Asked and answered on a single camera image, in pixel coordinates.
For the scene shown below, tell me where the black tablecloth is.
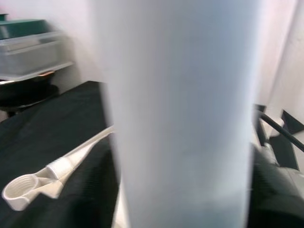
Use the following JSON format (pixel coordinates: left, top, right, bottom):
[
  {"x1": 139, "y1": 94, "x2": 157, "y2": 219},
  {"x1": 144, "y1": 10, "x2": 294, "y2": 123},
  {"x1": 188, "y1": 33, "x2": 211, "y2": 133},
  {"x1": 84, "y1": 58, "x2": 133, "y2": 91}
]
[{"x1": 0, "y1": 80, "x2": 304, "y2": 228}]

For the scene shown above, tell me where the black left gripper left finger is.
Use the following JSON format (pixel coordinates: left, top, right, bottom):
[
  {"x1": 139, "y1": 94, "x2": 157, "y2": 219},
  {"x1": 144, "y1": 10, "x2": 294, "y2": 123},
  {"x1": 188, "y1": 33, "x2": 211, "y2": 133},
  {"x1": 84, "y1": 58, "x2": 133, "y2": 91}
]
[{"x1": 59, "y1": 140, "x2": 122, "y2": 228}]

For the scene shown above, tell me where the black round basin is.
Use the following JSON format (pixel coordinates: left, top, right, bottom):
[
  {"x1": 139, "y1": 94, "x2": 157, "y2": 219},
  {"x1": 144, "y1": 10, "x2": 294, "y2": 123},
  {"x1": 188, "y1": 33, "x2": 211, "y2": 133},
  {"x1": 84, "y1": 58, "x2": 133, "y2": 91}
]
[{"x1": 0, "y1": 76, "x2": 59, "y2": 115}]

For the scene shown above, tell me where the clear plastic storage drawer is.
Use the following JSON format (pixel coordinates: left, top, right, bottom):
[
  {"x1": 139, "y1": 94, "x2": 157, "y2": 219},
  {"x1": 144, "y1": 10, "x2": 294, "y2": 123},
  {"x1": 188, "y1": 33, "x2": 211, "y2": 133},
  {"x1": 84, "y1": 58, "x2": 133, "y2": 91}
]
[{"x1": 0, "y1": 13, "x2": 74, "y2": 81}]

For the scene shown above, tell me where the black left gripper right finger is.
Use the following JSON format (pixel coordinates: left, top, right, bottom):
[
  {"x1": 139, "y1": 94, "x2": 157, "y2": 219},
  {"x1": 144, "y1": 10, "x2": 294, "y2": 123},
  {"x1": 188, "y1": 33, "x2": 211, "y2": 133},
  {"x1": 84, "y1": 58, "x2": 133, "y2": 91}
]
[{"x1": 248, "y1": 147, "x2": 304, "y2": 228}]

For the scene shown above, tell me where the white plastic children table top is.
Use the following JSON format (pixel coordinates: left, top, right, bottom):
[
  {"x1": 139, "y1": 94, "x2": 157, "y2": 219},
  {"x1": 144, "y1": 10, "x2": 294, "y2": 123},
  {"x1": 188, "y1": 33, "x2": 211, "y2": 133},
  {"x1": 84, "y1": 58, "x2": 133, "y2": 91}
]
[{"x1": 1, "y1": 125, "x2": 114, "y2": 212}]

